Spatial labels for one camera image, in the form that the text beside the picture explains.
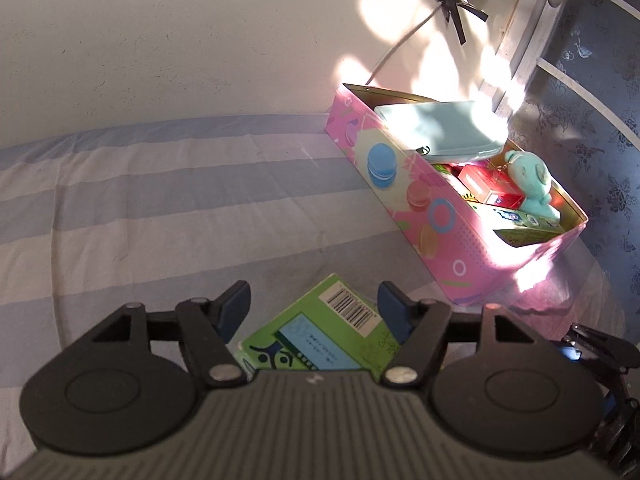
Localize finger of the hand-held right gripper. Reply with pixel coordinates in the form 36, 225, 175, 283
552, 324, 632, 378

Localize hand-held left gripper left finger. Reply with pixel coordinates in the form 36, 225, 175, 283
90, 281, 252, 387

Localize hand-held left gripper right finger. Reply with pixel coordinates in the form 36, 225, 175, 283
377, 281, 551, 387

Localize green snack packet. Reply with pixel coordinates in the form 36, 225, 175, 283
235, 273, 401, 376

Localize pink patterned tin box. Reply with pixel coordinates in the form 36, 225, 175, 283
325, 82, 589, 307

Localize green cardboard box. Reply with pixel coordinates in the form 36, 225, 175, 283
482, 205, 567, 248

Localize red cardboard box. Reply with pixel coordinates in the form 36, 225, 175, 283
457, 162, 526, 209

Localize teal plush toy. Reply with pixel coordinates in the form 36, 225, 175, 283
502, 149, 562, 225

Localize teal fabric pencil case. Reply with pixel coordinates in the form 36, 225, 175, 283
374, 101, 508, 162

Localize blue striped bed sheet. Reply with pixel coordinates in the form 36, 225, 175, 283
0, 112, 626, 480

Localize blue floral cloth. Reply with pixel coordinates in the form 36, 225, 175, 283
510, 0, 640, 321

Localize white cable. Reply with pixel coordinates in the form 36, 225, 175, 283
366, 5, 451, 86

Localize white frame rail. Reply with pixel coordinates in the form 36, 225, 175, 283
492, 0, 640, 161

